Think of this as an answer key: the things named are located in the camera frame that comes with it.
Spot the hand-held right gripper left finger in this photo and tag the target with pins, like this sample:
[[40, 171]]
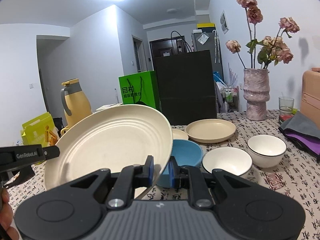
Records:
[[150, 170]]

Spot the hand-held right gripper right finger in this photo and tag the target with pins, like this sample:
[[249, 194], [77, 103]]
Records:
[[171, 172]]

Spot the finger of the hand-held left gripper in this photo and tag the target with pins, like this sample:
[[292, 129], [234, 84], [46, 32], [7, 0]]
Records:
[[51, 153]]

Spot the blue bowl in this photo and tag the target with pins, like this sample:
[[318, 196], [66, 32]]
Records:
[[186, 152]]

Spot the small cream plate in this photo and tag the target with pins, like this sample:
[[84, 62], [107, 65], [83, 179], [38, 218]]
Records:
[[178, 135]]

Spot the large cream ribbed plate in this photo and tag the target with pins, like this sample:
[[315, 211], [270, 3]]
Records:
[[107, 140]]

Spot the white bowl black rim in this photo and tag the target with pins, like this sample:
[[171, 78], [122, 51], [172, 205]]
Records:
[[266, 150], [225, 160]]

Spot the cream rimmed plate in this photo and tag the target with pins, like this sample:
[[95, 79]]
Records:
[[210, 131]]

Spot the person's left hand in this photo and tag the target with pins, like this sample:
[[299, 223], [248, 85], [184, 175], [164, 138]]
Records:
[[7, 220]]

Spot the yellow-green snack box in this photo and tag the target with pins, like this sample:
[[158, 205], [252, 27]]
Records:
[[37, 132]]

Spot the yellow mug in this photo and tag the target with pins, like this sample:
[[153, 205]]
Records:
[[64, 130]]

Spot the yellow thermos jug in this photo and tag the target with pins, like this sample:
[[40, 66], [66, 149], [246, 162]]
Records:
[[77, 105]]

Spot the flat white box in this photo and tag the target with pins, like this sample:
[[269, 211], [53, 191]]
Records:
[[107, 108]]

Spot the green paper bag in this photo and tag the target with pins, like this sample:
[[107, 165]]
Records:
[[147, 90]]

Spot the black paper bag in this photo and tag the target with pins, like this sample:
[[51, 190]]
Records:
[[185, 87]]

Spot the cluttered storage rack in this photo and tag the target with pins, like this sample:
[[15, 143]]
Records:
[[228, 95]]

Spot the calligraphy print tablecloth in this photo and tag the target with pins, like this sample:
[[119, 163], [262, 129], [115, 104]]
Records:
[[275, 185]]

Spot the pink ceramic vase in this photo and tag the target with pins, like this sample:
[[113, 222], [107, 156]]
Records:
[[256, 95]]

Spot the grey interior door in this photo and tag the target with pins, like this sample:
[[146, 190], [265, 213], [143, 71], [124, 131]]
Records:
[[137, 55]]

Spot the dark entrance door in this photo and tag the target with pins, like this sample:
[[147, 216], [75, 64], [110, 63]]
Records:
[[162, 47]]

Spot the small dark red box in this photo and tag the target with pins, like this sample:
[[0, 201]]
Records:
[[285, 118]]

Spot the grey refrigerator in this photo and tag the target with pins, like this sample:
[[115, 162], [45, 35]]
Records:
[[217, 55]]

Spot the clear drinking glass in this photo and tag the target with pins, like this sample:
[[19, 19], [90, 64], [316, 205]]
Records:
[[286, 105]]

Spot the white folded umbrella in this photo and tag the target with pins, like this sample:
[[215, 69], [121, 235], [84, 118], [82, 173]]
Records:
[[216, 45]]

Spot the purple cloth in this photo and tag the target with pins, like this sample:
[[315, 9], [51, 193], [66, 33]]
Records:
[[305, 140]]

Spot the grey cloth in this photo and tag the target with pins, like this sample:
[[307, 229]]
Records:
[[300, 123]]

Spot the clear plastic pouch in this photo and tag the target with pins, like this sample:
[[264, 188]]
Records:
[[203, 38]]

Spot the yellow box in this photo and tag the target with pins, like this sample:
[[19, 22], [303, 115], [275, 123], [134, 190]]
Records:
[[206, 26]]

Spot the pink case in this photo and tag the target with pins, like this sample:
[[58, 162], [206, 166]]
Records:
[[311, 95]]

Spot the dried pink flowers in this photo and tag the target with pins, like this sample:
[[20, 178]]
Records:
[[254, 15]]

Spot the framed wall picture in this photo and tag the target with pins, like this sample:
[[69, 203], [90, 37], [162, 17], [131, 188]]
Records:
[[224, 21]]

